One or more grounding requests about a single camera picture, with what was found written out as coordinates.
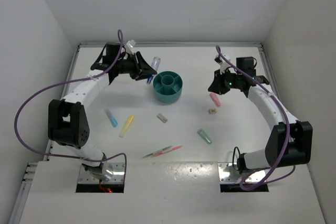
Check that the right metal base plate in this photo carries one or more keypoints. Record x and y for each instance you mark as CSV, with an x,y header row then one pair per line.
x,y
229,176

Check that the blue highlighter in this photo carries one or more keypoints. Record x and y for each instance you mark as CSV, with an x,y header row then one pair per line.
x,y
111,118

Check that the clear blue glue stick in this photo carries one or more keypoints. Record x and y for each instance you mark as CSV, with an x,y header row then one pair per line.
x,y
155,65

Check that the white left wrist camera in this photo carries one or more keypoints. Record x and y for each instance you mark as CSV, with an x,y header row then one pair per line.
x,y
130,44

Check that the pink pen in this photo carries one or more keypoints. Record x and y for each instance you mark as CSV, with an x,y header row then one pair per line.
x,y
167,150

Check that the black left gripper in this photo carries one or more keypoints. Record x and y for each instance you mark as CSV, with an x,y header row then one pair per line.
x,y
147,70

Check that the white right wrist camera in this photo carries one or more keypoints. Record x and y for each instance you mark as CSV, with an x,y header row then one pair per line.
x,y
223,63

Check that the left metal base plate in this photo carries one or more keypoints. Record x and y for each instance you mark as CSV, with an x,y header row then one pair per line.
x,y
108,173

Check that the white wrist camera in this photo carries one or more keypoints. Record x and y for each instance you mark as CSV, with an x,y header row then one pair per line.
x,y
130,44
223,63

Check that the teal round divided organizer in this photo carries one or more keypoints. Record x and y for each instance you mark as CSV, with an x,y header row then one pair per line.
x,y
167,87

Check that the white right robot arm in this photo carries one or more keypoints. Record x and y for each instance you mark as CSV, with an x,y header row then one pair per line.
x,y
290,139

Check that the yellow highlighter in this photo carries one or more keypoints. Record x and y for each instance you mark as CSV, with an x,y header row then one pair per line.
x,y
126,126

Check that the small beige eraser right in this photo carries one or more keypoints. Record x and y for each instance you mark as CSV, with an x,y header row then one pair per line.
x,y
212,111

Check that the green highlighter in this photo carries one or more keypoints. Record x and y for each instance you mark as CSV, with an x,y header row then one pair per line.
x,y
204,136

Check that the beige eraser near centre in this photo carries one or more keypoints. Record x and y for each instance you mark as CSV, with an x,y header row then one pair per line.
x,y
162,118

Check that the metal base plate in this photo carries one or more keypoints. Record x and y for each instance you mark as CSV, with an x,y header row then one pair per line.
x,y
229,176
108,173

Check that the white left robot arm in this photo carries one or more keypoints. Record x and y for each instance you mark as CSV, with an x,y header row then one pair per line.
x,y
67,120

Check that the pink highlighter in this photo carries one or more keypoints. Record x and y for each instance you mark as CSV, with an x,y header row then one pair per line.
x,y
215,99

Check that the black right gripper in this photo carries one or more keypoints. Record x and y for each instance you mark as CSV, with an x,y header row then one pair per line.
x,y
217,86

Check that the green pen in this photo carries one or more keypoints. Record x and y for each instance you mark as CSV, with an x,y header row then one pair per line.
x,y
155,152

